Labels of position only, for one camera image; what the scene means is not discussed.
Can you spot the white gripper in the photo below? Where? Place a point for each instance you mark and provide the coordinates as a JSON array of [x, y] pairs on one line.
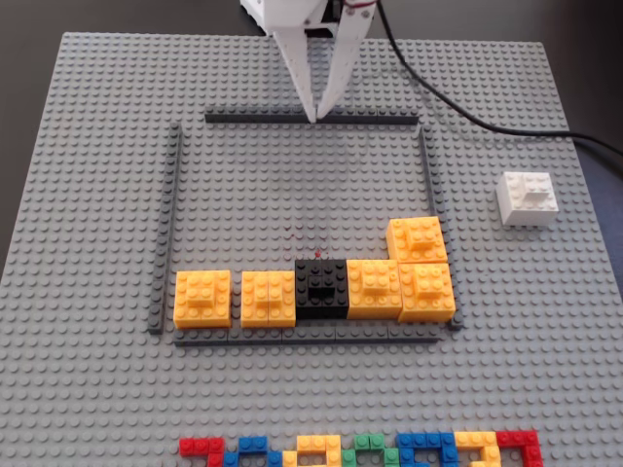
[[292, 34]]

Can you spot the white lego cube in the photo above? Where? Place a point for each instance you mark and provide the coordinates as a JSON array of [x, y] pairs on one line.
[[525, 209]]

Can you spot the yellow lego cube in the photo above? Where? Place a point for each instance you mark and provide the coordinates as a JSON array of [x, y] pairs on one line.
[[202, 297], [267, 297], [428, 292], [418, 238], [372, 287]]

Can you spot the black lego cube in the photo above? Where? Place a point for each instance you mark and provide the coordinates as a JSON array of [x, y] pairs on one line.
[[321, 277]]

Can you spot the dark grey lego strip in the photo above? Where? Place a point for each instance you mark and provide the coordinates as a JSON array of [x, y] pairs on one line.
[[435, 190], [166, 219], [243, 336], [243, 116]]

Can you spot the grey studded lego baseplate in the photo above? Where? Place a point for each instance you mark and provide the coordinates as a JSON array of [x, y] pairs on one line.
[[97, 194]]

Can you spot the yellow lego letter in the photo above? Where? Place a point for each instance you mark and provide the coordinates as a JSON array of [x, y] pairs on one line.
[[311, 442], [474, 439]]

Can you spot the green lego letter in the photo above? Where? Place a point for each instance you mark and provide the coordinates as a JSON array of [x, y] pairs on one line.
[[370, 441]]

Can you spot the blue lego letter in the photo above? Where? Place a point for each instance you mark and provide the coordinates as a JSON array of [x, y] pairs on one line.
[[250, 442], [418, 440]]

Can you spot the red lego letter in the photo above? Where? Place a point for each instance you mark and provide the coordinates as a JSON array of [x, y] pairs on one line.
[[194, 445], [516, 438]]

